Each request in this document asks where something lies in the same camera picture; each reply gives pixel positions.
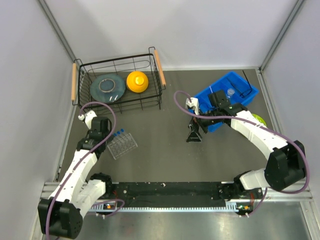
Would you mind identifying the small clear glass flask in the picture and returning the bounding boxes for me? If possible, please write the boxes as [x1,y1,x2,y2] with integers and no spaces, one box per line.
[227,88,235,99]

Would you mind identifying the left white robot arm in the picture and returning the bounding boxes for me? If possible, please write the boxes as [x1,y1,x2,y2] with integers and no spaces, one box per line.
[37,116,114,239]

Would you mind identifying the blue ceramic plate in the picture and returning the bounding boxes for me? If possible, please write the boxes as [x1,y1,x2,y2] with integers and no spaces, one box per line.
[89,73,126,104]

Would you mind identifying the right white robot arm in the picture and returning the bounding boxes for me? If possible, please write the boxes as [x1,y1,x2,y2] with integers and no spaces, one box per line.
[185,90,308,198]

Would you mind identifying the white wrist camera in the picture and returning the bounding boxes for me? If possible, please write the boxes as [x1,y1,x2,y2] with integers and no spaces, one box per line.
[78,110,97,129]
[185,97,200,115]

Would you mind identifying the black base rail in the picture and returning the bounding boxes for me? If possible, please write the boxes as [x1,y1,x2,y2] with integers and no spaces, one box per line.
[111,182,240,208]

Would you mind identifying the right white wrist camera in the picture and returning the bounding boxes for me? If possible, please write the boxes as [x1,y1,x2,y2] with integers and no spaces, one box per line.
[185,97,200,115]

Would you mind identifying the black wire ring stand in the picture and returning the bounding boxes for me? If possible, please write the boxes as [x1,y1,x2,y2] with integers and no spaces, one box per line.
[226,70,253,99]

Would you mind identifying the clear test tube rack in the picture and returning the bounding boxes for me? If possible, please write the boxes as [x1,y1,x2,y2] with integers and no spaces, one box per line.
[107,131,138,160]

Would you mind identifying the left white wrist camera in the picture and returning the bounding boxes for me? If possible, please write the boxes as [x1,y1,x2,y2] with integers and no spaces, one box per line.
[78,110,97,129]

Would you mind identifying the black wire basket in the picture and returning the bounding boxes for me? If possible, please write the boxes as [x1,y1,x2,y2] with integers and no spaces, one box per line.
[71,46,166,115]

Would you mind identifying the orange ribbed bowl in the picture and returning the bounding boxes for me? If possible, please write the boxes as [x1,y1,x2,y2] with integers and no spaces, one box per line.
[126,71,149,93]

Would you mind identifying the blue plastic divided bin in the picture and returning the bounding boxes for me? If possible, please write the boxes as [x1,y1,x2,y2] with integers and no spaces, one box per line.
[186,71,259,142]

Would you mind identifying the lime green plate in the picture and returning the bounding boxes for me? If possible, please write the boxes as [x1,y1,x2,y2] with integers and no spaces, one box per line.
[252,113,267,128]

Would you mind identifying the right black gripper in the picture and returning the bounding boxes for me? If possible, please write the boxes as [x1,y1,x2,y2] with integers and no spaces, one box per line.
[186,107,220,143]

